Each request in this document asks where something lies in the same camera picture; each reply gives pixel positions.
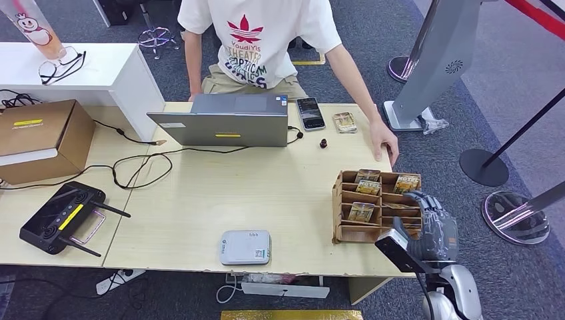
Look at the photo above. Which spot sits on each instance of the gold panel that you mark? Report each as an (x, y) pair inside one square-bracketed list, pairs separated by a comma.
[(287, 315)]

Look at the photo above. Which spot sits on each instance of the chrome stanchion post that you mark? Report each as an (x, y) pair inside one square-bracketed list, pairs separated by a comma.
[(514, 218), (399, 70)]

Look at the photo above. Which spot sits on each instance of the stack of hotel cards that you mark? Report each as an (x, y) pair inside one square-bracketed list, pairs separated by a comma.
[(344, 122)]

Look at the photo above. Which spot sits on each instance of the red barrier belt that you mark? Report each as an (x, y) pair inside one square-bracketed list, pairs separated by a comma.
[(538, 17)]

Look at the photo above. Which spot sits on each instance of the person's left forearm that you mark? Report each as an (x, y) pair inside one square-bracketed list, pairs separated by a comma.
[(362, 97)]

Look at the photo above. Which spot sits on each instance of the wooden table leg panel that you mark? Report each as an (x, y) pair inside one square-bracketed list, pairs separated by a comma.
[(366, 289)]

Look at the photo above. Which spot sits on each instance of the brown cardboard box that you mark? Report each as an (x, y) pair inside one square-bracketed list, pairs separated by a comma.
[(39, 132)]

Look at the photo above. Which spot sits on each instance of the clear plastic wrap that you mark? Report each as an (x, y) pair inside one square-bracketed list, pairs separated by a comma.
[(432, 126)]

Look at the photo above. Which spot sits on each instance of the person's right hand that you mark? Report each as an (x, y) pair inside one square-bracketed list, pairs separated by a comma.
[(194, 96)]

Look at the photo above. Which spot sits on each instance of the black floor case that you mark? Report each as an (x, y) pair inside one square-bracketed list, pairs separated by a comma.
[(114, 11)]

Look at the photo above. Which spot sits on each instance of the black stanchion post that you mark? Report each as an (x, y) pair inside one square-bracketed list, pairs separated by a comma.
[(483, 168)]

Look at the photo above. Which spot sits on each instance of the chrome stool base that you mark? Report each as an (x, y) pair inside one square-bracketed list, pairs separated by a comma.
[(154, 40)]

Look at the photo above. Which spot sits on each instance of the wooden card organizer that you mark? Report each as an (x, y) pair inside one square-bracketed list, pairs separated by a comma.
[(353, 232)]

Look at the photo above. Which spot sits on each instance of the hotel key card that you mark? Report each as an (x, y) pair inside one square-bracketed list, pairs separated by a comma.
[(360, 212), (367, 175), (368, 187), (406, 184)]

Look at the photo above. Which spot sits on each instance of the black smartphone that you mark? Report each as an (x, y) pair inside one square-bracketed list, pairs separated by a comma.
[(310, 114)]

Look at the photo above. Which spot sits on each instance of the pink snowman print cup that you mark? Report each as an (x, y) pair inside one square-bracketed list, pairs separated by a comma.
[(35, 31)]

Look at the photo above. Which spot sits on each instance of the white power strip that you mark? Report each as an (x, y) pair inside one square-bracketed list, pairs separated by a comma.
[(117, 282)]

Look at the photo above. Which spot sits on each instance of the small black figurine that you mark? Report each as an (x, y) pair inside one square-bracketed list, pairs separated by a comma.
[(323, 143)]

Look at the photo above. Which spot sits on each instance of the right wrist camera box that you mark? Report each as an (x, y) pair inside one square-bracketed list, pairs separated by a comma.
[(397, 254)]

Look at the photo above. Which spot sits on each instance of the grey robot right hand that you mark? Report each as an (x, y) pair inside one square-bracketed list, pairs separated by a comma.
[(439, 238)]

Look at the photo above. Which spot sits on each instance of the white tray under table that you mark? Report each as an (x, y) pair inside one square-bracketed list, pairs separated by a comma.
[(282, 290)]

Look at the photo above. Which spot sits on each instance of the white card reader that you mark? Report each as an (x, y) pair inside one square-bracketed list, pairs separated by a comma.
[(245, 247)]

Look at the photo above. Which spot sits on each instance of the white cabinet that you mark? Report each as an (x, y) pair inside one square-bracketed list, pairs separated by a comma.
[(110, 70)]

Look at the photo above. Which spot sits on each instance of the black frame glasses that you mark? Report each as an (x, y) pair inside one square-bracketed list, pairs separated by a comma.
[(49, 70)]

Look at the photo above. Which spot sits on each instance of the person's right forearm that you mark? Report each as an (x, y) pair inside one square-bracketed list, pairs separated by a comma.
[(194, 75)]

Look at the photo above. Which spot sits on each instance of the grey kiosk stand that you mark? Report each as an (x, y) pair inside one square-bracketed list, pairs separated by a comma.
[(441, 57)]

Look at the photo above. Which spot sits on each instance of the person's left hand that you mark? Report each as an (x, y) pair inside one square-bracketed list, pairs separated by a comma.
[(384, 139)]

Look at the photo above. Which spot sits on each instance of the grey laptop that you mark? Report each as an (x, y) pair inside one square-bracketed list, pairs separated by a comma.
[(220, 128)]

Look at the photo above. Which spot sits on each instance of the black antenna remote controller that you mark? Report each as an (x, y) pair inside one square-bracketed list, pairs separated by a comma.
[(57, 216)]

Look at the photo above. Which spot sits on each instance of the person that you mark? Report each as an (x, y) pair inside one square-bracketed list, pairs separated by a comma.
[(256, 35)]

